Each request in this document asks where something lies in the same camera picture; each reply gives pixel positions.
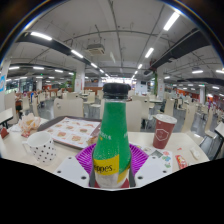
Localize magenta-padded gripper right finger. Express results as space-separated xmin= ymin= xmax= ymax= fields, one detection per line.
xmin=128 ymin=143 xmax=174 ymax=188

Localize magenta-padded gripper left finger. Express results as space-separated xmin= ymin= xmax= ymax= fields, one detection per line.
xmin=53 ymin=143 xmax=98 ymax=188

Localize green drink bottle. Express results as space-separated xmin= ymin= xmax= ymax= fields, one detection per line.
xmin=92 ymin=82 xmax=133 ymax=190

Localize colourful printed flyer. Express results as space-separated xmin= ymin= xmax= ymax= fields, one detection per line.
xmin=131 ymin=143 xmax=174 ymax=174

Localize small red sachet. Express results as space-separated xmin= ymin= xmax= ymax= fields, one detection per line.
xmin=174 ymin=154 xmax=189 ymax=170

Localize red paper cup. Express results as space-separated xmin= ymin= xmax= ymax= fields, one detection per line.
xmin=152 ymin=113 xmax=178 ymax=150

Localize white polka dot mug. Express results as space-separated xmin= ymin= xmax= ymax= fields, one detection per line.
xmin=21 ymin=130 xmax=58 ymax=164

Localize clear plastic wrapper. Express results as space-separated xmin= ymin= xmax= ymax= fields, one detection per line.
xmin=189 ymin=146 xmax=203 ymax=160

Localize clear bag of snacks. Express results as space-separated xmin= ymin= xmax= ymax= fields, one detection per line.
xmin=17 ymin=112 xmax=43 ymax=138

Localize beige cafeteria chairs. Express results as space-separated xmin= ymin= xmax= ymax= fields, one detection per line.
xmin=3 ymin=88 xmax=224 ymax=141

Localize beige cafeteria table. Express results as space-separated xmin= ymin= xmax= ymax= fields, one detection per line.
xmin=214 ymin=121 xmax=224 ymax=139
xmin=0 ymin=107 xmax=14 ymax=128

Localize ceiling air conditioner unit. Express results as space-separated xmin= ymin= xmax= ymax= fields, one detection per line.
xmin=85 ymin=43 xmax=106 ymax=56

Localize ceiling strip lights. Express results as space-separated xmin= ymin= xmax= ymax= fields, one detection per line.
xmin=4 ymin=9 xmax=224 ymax=91

